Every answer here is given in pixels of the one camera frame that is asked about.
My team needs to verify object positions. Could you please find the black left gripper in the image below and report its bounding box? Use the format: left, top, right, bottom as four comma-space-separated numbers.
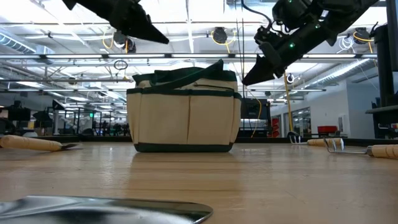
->
62, 0, 170, 45

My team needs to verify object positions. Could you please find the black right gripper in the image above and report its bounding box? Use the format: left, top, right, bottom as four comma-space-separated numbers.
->
241, 22, 338, 86

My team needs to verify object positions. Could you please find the wooden-handled hand fork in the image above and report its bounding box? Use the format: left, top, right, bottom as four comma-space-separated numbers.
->
289, 136, 343, 147

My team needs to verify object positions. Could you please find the beige green-trimmed gardening bag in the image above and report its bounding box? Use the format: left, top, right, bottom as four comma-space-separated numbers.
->
126, 58, 243, 154

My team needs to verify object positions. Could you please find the wooden-handled three-prong cultivator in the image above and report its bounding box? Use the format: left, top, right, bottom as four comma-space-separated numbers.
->
323, 138, 398, 160

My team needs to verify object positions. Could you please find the black equipment cabinet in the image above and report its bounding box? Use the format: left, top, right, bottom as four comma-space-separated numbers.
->
241, 97, 272, 138

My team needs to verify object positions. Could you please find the red bin stack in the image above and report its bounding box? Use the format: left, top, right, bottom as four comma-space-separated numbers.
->
271, 115, 280, 138

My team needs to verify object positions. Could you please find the red box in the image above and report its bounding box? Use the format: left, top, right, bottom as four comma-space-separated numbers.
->
317, 125, 338, 134

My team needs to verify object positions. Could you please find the monitor with black stand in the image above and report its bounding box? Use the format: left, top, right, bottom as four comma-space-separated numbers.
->
374, 0, 398, 108

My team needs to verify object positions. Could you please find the grey side desk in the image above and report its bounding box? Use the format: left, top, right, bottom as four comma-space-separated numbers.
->
365, 105, 398, 139

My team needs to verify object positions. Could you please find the dark background workstation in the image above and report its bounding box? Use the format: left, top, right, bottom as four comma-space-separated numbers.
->
0, 100, 32, 138

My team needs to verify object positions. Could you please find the black ceiling cable reel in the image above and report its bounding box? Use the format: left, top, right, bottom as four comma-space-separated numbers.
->
353, 27, 371, 44
212, 27, 228, 45
112, 30, 129, 48

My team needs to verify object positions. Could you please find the yellow hanging cable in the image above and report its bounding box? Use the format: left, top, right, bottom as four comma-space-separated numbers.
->
282, 70, 295, 135

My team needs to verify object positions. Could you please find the yellow cabinet cable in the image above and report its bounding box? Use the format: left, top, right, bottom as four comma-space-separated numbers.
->
250, 98, 263, 139

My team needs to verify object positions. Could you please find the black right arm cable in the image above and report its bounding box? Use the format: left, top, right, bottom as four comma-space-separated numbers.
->
241, 0, 274, 32

